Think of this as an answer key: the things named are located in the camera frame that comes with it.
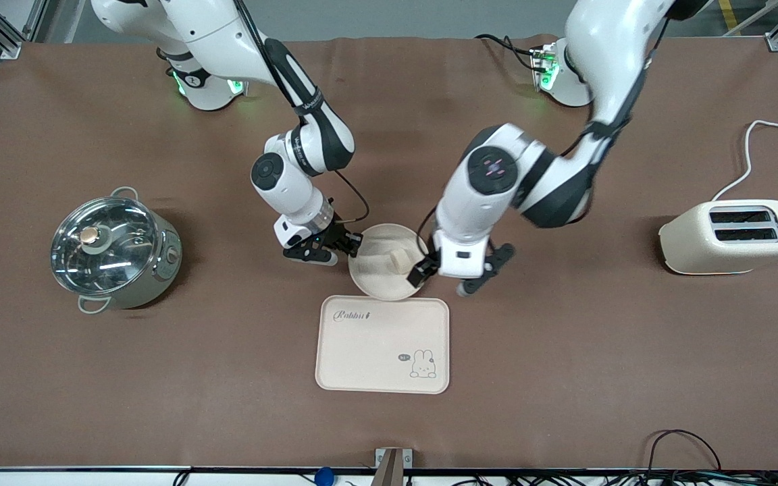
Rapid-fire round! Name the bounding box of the round cream plate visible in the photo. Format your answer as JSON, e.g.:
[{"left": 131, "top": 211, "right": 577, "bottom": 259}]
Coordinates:
[{"left": 348, "top": 223, "right": 429, "bottom": 302}]

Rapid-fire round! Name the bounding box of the cream rabbit print tray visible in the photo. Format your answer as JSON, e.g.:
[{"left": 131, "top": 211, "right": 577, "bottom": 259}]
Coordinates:
[{"left": 315, "top": 295, "right": 450, "bottom": 395}]

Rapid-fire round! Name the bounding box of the steel electric cooking pot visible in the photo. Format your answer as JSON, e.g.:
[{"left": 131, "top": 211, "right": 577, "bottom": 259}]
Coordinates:
[{"left": 50, "top": 186, "right": 183, "bottom": 315}]

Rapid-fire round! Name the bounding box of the glass pot lid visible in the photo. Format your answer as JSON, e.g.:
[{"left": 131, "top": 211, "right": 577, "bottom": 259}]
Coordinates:
[{"left": 50, "top": 196, "right": 160, "bottom": 292}]

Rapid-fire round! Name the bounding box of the brown table mat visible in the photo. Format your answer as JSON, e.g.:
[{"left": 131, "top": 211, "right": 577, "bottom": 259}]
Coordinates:
[{"left": 0, "top": 34, "right": 778, "bottom": 471}]

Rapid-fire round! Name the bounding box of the cream two-slot toaster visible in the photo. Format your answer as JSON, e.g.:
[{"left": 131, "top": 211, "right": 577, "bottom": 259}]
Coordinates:
[{"left": 658, "top": 199, "right": 778, "bottom": 275}]

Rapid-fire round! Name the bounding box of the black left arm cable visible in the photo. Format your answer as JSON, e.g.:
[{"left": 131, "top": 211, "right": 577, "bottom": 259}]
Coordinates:
[{"left": 417, "top": 27, "right": 660, "bottom": 254}]

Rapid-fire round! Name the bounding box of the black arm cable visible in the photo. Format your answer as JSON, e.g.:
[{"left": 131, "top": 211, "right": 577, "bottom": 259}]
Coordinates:
[
  {"left": 417, "top": 27, "right": 660, "bottom": 254},
  {"left": 232, "top": 0, "right": 370, "bottom": 225}
]

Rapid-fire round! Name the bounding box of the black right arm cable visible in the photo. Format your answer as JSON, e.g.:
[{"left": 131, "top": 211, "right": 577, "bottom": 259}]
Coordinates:
[{"left": 232, "top": 0, "right": 370, "bottom": 225}]

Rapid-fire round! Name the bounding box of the metal table bracket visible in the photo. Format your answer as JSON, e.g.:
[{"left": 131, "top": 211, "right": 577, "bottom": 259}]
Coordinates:
[{"left": 374, "top": 448, "right": 414, "bottom": 486}]

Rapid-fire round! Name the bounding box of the black base cable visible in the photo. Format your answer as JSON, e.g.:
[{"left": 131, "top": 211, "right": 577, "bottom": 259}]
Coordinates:
[{"left": 475, "top": 34, "right": 540, "bottom": 72}]

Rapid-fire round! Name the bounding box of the black looped cable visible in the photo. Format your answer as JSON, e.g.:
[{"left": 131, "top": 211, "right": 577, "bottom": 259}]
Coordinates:
[{"left": 644, "top": 429, "right": 723, "bottom": 473}]

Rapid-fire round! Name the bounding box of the white toaster power cable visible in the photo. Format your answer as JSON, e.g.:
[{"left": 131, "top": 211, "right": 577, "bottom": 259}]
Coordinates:
[{"left": 711, "top": 120, "right": 778, "bottom": 202}]

